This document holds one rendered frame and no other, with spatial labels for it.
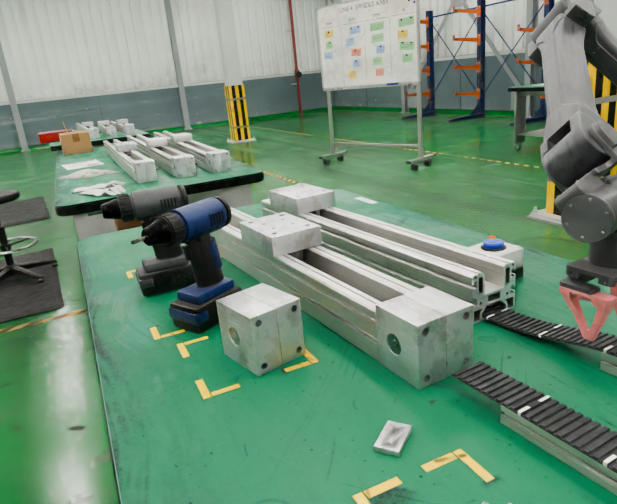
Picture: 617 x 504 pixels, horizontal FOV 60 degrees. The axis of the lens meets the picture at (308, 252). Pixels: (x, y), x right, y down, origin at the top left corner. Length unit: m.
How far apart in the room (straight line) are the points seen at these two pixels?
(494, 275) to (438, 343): 0.25
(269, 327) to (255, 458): 0.21
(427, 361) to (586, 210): 0.27
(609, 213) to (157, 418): 0.60
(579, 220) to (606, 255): 0.09
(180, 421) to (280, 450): 0.15
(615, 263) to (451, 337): 0.22
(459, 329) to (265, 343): 0.28
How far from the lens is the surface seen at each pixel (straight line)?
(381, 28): 6.64
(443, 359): 0.76
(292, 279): 0.99
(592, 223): 0.68
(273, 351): 0.81
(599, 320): 0.77
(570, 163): 0.75
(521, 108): 7.36
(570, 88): 0.85
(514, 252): 1.08
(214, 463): 0.67
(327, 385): 0.77
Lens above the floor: 1.19
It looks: 18 degrees down
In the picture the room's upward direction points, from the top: 6 degrees counter-clockwise
